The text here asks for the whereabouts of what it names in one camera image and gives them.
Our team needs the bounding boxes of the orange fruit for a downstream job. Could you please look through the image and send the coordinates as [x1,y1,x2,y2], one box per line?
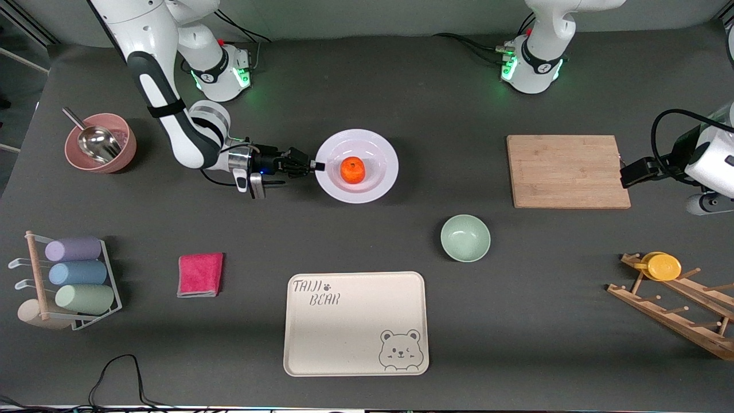
[339,155,367,184]

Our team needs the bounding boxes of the white round plate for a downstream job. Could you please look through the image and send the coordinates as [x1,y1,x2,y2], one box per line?
[314,128,400,205]

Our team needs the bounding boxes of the wooden cutting board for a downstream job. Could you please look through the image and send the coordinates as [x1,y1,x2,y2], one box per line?
[506,135,632,209]

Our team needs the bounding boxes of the yellow cup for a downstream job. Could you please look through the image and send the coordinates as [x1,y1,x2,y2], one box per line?
[634,251,683,282]

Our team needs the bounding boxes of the pink folded cloth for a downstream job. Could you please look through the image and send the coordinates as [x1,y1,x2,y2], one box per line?
[177,252,225,298]

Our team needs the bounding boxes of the pink bowl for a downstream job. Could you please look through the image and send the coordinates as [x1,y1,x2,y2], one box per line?
[64,112,138,174]

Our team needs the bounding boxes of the wooden peg drying rack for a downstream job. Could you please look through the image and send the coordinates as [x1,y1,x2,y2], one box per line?
[607,252,734,361]

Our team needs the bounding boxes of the cream bear print tray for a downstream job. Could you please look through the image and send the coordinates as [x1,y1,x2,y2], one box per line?
[283,271,430,377]

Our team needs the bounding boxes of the metal scoop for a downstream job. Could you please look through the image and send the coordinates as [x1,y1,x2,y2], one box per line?
[62,107,123,164]

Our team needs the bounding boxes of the pale green bowl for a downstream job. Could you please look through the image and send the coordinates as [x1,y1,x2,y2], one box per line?
[440,214,491,263]

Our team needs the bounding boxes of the purple cup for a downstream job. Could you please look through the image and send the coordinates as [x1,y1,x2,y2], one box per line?
[45,236,103,263]

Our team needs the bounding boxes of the blue cup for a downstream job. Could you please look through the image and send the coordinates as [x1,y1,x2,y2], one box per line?
[48,260,108,287]

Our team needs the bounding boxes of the green cup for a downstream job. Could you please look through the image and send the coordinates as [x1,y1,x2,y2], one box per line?
[54,284,116,315]

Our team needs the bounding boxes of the beige cup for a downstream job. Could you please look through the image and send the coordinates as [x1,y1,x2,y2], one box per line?
[17,299,73,331]

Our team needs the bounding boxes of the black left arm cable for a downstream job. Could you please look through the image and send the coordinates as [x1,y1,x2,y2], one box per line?
[650,108,734,180]

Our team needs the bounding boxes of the black right arm base cables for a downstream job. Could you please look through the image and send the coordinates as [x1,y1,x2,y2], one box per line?
[215,9,271,72]

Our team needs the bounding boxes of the black arm base cables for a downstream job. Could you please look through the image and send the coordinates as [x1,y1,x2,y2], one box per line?
[432,11,537,67]
[215,9,271,72]

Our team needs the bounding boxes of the white wire cup rack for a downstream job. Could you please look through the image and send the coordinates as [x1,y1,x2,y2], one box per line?
[8,231,123,332]

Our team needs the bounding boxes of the black left arm base cables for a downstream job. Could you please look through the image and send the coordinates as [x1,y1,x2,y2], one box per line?
[432,11,537,67]

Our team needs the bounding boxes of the black looped floor cable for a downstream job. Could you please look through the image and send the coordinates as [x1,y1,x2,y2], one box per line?
[88,354,173,411]

